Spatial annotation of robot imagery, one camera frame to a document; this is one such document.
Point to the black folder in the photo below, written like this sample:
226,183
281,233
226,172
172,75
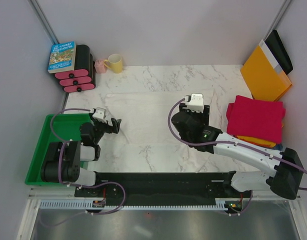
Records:
277,48

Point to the yellow mug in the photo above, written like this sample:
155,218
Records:
114,63

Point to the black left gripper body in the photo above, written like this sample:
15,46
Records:
100,128

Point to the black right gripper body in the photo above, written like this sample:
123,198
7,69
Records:
203,118

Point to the white t shirt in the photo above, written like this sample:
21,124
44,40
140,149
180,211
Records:
144,143

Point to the white cable duct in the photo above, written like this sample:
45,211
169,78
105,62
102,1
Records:
98,204

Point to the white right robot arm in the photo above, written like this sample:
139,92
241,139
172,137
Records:
281,171

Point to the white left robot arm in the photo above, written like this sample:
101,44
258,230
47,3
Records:
62,162

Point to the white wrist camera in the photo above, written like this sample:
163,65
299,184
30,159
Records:
98,115
194,102

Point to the orange folded t shirt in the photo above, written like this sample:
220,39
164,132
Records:
256,141

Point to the red folded t shirt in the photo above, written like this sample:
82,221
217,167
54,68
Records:
256,118

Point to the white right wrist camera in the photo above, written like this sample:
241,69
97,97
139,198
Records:
194,102

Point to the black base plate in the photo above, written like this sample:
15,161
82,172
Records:
164,188

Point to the blue treehouse book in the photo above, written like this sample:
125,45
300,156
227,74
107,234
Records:
62,57

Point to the black pink drawer organizer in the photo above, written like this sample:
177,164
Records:
83,77

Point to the small pink container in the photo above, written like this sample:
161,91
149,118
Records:
99,66

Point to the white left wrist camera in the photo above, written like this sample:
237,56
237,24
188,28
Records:
98,115

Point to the blue folded t shirt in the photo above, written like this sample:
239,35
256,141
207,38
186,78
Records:
278,147

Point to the green plastic tray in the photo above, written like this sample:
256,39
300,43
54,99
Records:
66,126

